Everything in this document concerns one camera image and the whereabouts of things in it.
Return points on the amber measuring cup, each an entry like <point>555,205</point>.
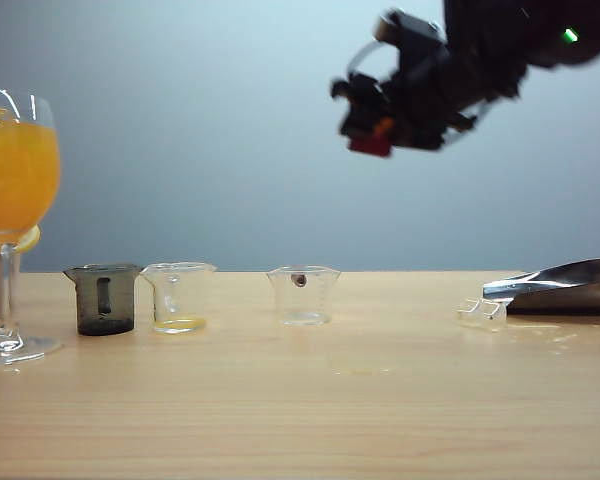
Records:
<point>372,147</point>

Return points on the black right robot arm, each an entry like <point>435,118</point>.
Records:
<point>505,30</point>

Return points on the clear measuring cup yellow residue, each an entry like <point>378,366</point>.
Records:
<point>180,325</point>

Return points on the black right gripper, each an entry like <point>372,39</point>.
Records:
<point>430,100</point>

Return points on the stainless steel ice scoop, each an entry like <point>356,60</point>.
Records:
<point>570,292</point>

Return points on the clear empty measuring cup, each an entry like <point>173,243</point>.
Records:
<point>302,300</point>

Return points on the clear ice cube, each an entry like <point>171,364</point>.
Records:
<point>482,315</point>

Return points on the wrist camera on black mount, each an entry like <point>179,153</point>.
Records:
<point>415,30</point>

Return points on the dark grey measuring cup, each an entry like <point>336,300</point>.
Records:
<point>120,300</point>

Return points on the yellow lemon slice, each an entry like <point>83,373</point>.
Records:
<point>30,240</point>

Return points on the large stemmed wine glass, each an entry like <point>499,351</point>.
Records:
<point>17,175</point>

